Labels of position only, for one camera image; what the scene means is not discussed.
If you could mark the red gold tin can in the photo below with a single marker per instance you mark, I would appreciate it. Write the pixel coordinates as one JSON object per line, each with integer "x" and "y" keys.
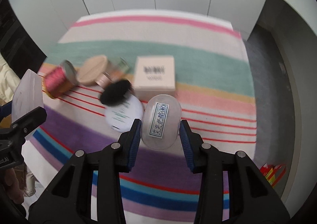
{"x": 60, "y": 80}

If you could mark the striped colourful table mat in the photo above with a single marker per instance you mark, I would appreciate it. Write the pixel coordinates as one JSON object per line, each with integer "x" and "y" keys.
{"x": 214, "y": 84}

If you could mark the clear labelled plastic container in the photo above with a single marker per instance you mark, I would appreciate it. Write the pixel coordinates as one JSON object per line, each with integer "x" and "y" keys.
{"x": 161, "y": 122}

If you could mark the black powder puff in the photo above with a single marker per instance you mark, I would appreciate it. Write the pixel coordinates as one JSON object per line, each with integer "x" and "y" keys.
{"x": 116, "y": 93}

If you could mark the white square gift box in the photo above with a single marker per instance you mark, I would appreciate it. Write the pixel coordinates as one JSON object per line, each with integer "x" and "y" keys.
{"x": 154, "y": 75}

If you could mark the black glass cabinet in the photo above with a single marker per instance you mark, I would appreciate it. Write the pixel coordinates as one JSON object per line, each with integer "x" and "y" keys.
{"x": 17, "y": 47}

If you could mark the red yellow snack bag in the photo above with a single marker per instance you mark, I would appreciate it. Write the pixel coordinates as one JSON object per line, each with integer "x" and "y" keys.
{"x": 273, "y": 174}

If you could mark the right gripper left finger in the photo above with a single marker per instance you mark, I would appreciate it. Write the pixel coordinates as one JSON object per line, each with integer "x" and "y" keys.
{"x": 87, "y": 187}

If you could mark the person's left hand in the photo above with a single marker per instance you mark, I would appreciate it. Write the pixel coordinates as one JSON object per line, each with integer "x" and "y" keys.
{"x": 13, "y": 190}

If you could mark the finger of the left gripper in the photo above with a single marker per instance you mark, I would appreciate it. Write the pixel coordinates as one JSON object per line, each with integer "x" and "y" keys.
{"x": 5, "y": 110}

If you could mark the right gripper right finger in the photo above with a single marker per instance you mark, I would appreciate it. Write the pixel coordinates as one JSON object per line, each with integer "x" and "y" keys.
{"x": 233, "y": 190}

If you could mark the cream padded chair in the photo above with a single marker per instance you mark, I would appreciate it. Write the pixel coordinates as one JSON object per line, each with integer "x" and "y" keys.
{"x": 9, "y": 81}

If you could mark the beige oval makeup sponge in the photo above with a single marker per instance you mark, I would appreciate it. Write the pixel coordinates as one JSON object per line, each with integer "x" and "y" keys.
{"x": 91, "y": 69}

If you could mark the white round compact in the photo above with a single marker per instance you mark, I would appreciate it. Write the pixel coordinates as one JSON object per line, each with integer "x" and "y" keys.
{"x": 121, "y": 117}

